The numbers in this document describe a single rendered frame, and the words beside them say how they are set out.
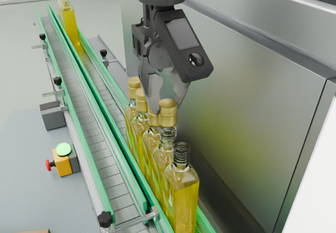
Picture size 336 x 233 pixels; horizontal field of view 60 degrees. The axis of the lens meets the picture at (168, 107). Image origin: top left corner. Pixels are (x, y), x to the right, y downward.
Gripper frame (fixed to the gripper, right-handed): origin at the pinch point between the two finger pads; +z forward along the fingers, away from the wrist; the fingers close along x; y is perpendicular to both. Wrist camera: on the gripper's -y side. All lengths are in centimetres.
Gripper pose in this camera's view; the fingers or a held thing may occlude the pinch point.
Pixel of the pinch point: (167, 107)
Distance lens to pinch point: 53.2
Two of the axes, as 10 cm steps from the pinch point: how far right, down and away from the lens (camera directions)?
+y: -4.3, -5.1, 7.4
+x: -9.0, 2.4, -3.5
